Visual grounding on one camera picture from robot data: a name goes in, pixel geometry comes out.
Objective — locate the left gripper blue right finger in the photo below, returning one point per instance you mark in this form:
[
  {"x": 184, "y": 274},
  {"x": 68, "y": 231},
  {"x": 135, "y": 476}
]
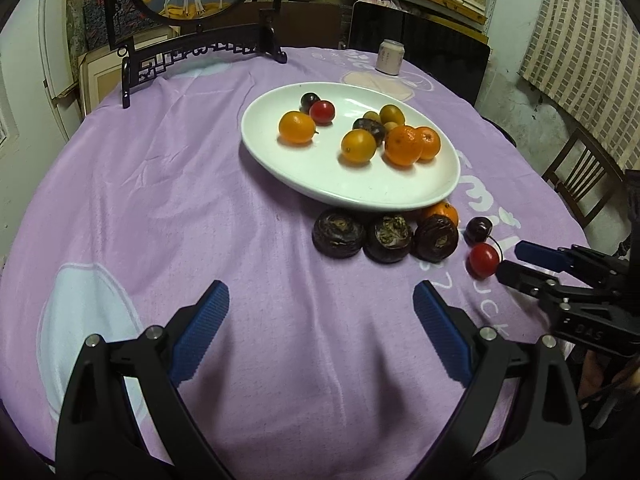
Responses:
[{"x": 440, "y": 323}]

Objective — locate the red cherry tomato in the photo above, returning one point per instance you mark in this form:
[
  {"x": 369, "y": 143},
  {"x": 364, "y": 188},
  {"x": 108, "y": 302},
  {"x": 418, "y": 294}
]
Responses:
[
  {"x": 483, "y": 261},
  {"x": 322, "y": 112}
]

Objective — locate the purple printed tablecloth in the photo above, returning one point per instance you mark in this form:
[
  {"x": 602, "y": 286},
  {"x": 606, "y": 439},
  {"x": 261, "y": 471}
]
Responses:
[{"x": 321, "y": 369}]

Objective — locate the yellow orange tomato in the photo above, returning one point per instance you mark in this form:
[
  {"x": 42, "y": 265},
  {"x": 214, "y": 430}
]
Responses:
[
  {"x": 358, "y": 146},
  {"x": 392, "y": 113}
]

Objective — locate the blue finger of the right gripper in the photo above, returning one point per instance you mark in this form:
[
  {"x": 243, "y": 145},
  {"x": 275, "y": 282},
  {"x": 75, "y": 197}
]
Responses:
[
  {"x": 530, "y": 282},
  {"x": 551, "y": 259}
]

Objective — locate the large rough orange tangerine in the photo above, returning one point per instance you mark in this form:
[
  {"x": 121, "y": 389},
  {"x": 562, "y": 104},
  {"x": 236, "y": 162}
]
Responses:
[{"x": 403, "y": 146}]

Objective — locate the round deer picture screen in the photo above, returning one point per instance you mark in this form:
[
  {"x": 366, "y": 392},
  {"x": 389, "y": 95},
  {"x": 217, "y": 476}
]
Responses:
[{"x": 236, "y": 26}]

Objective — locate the small orange tangerine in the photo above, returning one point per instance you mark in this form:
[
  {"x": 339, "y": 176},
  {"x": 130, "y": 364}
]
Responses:
[
  {"x": 430, "y": 143},
  {"x": 442, "y": 208}
]

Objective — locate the person right hand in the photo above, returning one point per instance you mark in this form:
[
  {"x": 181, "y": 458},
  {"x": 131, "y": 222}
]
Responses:
[{"x": 602, "y": 369}]

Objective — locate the white oval plate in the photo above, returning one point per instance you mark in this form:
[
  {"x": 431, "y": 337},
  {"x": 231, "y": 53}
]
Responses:
[{"x": 318, "y": 170}]

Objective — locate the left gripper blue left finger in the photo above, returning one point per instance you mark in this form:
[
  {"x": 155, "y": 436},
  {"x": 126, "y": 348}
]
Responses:
[{"x": 194, "y": 329}]

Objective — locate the white drink can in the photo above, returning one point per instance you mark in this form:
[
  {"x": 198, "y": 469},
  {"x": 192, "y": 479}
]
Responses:
[{"x": 390, "y": 56}]

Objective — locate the small orange kumquat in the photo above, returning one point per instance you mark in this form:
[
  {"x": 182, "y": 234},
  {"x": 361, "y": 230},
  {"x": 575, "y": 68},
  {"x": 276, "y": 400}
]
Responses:
[{"x": 297, "y": 127}]

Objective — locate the dark cherry with stem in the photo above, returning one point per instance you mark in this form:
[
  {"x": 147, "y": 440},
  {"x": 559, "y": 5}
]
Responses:
[
  {"x": 477, "y": 235},
  {"x": 307, "y": 101}
]

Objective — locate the checkered curtain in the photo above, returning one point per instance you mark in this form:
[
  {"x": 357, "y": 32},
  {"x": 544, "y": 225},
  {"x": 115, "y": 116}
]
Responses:
[{"x": 584, "y": 55}]

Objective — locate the wooden chair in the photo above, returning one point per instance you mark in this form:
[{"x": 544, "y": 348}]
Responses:
[{"x": 594, "y": 166}]

